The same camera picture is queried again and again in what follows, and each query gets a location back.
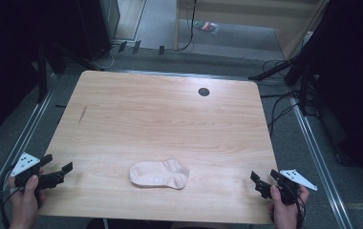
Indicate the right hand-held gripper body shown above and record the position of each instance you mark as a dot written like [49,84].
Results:
[289,191]

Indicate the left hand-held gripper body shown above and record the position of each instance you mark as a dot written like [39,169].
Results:
[25,163]

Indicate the white ankle sock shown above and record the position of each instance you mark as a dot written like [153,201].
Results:
[157,173]

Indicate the person's right hand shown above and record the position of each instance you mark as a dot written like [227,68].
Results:
[286,216]

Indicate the person's left hand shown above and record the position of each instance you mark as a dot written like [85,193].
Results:
[25,206]

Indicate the black upright stand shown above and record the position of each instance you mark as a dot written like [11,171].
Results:
[42,76]

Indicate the black round table grommet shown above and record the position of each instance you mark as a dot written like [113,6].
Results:
[203,92]

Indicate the black metal stand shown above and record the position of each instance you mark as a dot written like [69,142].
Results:
[275,68]

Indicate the black curtain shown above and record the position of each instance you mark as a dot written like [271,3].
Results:
[351,79]
[7,47]

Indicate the small black block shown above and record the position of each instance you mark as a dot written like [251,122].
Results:
[137,46]
[122,46]
[161,50]

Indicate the dark cabinet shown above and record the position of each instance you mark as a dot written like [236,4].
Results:
[98,25]

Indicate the colourful packet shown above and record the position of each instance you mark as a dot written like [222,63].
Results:
[205,26]

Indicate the beige wooden panel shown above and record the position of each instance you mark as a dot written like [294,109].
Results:
[249,14]

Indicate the aluminium floor rail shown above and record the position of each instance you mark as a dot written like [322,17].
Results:
[17,149]
[321,162]

